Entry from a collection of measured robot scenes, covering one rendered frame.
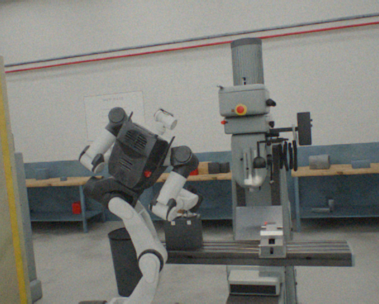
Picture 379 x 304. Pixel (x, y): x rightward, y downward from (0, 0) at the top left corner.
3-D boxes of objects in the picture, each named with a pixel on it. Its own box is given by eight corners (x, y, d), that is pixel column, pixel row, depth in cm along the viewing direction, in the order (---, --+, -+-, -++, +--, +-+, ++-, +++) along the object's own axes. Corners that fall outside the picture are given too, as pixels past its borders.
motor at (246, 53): (263, 88, 236) (260, 35, 233) (231, 91, 241) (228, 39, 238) (266, 90, 255) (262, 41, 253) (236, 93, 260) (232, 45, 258)
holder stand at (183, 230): (200, 248, 234) (198, 216, 233) (166, 249, 238) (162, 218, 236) (203, 242, 246) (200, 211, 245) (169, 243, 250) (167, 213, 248)
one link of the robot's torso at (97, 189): (78, 196, 203) (92, 166, 200) (87, 191, 215) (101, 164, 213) (124, 221, 201) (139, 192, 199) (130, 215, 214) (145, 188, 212)
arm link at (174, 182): (164, 218, 184) (186, 178, 187) (143, 207, 188) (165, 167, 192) (172, 222, 194) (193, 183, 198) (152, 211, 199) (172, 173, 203)
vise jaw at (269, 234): (283, 238, 218) (282, 232, 218) (260, 239, 221) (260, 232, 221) (282, 235, 224) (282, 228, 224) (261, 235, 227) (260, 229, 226)
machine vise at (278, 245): (286, 258, 207) (285, 238, 206) (258, 258, 210) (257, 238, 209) (285, 238, 241) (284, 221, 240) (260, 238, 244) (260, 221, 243)
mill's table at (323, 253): (356, 266, 206) (355, 253, 206) (143, 263, 238) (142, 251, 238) (350, 252, 228) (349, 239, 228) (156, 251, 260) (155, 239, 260)
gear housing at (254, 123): (267, 132, 211) (266, 113, 210) (223, 134, 217) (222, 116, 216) (270, 129, 243) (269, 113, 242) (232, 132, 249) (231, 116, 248)
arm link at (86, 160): (111, 168, 223) (90, 178, 207) (99, 158, 226) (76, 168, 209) (118, 154, 218) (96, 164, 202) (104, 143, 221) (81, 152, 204)
